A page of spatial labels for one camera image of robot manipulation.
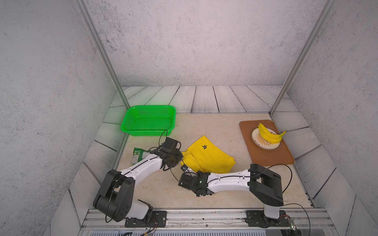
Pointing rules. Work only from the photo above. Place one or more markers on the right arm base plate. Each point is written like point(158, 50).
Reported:
point(265, 219)

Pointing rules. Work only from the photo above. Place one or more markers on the aluminium frame post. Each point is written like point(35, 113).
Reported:
point(101, 50)
point(316, 30)

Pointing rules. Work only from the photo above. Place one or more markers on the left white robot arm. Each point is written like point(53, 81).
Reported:
point(115, 195)

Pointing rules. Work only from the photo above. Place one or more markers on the white patterned plate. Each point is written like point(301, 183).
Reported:
point(262, 143)

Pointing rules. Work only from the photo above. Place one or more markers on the right aluminium frame post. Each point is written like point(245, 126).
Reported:
point(316, 30)

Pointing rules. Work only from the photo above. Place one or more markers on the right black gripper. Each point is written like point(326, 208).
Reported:
point(199, 174)

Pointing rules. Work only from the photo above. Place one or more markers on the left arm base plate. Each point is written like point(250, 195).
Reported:
point(154, 218)

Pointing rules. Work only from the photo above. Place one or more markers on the left aluminium frame post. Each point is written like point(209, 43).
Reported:
point(101, 50)

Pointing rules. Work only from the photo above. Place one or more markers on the green plastic basket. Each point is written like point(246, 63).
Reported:
point(149, 120)

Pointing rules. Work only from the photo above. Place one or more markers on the yellow shorts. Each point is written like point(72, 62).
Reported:
point(204, 156)

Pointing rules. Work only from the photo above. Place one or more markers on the yellow banana bunch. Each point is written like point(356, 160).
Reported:
point(268, 136)

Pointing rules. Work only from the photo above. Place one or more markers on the green snack packet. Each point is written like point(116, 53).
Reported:
point(139, 155)

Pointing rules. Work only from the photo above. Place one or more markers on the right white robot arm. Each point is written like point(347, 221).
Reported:
point(265, 184)

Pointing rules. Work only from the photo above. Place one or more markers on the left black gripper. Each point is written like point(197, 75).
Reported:
point(180, 157)

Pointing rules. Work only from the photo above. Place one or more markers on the aluminium front rail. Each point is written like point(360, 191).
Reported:
point(293, 218)

